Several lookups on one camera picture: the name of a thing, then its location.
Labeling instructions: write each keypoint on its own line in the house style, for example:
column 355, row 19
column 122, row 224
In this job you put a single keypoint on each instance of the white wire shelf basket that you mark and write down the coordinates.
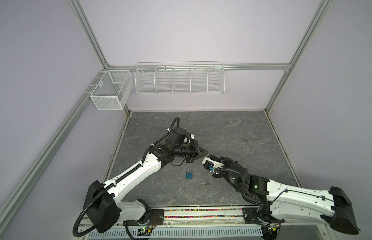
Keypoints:
column 180, row 78

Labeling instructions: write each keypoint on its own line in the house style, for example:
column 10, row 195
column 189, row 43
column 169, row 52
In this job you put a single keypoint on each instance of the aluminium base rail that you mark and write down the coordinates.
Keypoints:
column 180, row 216

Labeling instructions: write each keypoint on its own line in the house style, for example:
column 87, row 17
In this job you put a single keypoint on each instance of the blue padlock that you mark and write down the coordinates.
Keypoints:
column 189, row 174

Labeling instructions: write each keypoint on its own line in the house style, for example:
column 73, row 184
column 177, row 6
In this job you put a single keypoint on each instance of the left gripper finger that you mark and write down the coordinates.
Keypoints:
column 200, row 150
column 200, row 156

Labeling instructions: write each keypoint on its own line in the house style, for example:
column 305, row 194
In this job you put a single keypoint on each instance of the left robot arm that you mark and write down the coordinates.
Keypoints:
column 104, row 205

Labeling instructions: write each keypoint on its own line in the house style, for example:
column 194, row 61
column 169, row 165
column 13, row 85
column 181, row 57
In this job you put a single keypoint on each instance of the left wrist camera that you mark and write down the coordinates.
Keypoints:
column 189, row 138

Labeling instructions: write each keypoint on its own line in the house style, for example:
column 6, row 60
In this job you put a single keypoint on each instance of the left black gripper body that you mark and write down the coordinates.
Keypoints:
column 190, row 151

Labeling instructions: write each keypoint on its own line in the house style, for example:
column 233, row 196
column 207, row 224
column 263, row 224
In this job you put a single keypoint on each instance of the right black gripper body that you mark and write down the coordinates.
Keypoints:
column 227, row 162

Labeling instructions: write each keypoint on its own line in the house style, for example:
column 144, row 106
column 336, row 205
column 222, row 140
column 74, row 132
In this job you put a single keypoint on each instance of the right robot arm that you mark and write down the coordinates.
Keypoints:
column 279, row 202

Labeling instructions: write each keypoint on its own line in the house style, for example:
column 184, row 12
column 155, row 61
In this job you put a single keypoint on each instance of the white vented cable duct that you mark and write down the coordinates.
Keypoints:
column 179, row 233

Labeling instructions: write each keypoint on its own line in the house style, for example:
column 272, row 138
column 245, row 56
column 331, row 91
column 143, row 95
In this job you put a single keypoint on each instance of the white mesh box basket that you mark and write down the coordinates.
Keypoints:
column 112, row 90

